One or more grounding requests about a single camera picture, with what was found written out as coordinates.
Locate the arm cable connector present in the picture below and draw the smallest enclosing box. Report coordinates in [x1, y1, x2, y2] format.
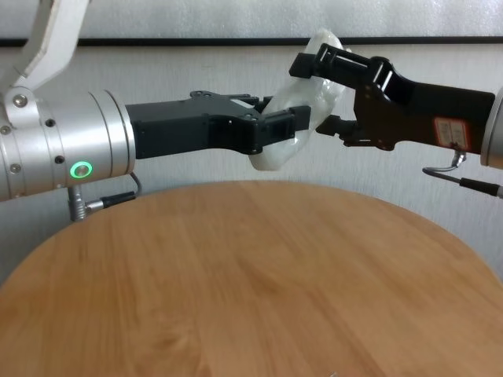
[67, 171, 143, 221]
[422, 150, 503, 199]

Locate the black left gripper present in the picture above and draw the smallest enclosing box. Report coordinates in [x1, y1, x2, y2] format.
[124, 90, 314, 160]

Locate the left arm cable connector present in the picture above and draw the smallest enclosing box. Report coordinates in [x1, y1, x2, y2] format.
[67, 171, 143, 221]

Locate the white plastic-wrapped sandbag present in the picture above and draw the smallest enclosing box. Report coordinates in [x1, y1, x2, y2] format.
[249, 27, 357, 173]

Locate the black horizontal wall strip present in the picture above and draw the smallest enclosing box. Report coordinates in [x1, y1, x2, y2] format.
[0, 35, 503, 49]

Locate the right arm cable connector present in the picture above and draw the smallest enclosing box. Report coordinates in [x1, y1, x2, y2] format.
[422, 150, 503, 199]

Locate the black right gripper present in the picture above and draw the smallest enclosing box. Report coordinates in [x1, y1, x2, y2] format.
[288, 42, 497, 156]

